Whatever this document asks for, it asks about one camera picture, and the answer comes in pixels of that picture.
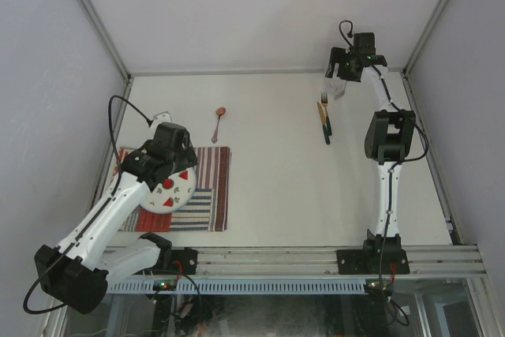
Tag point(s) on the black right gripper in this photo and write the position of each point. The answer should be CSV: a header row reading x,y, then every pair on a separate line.
x,y
337,56

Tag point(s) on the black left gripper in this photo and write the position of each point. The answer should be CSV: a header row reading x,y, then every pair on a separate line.
x,y
188,158

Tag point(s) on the clear drinking glass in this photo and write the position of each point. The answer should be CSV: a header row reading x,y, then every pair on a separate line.
x,y
334,87

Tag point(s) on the white watermelon pattern plate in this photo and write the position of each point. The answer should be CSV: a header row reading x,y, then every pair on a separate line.
x,y
172,194

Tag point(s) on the gold fork green handle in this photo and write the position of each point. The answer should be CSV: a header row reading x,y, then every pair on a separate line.
x,y
324,103

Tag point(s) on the pink handled spoon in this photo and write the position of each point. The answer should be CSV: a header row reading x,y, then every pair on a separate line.
x,y
219,113

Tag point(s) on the striped patchwork placemat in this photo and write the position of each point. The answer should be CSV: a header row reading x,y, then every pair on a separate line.
x,y
208,208

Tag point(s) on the gold knife green handle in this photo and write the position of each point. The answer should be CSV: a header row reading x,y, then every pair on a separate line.
x,y
324,123

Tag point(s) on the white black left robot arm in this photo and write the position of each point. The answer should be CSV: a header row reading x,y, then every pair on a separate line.
x,y
75,271

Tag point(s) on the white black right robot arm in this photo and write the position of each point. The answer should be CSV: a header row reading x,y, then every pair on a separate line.
x,y
388,139

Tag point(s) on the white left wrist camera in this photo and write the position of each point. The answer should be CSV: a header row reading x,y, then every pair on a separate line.
x,y
159,119

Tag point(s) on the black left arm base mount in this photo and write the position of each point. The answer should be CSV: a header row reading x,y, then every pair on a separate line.
x,y
176,261

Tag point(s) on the grey slotted cable duct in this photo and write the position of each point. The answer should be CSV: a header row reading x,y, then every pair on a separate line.
x,y
151,286

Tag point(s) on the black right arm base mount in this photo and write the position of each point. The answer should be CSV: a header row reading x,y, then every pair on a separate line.
x,y
359,262

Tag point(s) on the aluminium front rail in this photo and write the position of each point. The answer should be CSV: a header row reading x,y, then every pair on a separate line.
x,y
432,261

